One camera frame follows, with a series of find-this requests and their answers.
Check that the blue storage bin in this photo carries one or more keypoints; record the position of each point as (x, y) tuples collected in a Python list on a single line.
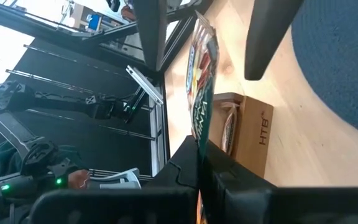
[(94, 22)]

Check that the vanilla tea packet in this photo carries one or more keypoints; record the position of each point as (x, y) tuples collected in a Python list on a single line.
[(229, 130), (202, 93)]

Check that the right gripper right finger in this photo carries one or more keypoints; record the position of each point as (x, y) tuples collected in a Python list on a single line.
[(222, 174)]

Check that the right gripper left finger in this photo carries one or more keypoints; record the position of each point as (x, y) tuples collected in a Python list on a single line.
[(186, 168)]

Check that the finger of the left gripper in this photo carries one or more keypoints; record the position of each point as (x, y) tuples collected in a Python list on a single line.
[(269, 34), (152, 31)]

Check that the brown cardboard box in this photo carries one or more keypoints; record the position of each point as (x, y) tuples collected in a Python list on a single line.
[(79, 15)]

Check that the person's hand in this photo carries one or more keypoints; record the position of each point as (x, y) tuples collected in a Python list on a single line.
[(79, 180)]

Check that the wooden tea organiser box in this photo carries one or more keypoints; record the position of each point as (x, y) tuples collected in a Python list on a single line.
[(253, 140)]

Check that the silver aluminium rail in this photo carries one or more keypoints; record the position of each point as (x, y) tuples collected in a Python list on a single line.
[(145, 84)]

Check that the round dark blue woven placemat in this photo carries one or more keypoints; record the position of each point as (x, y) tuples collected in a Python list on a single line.
[(340, 56)]

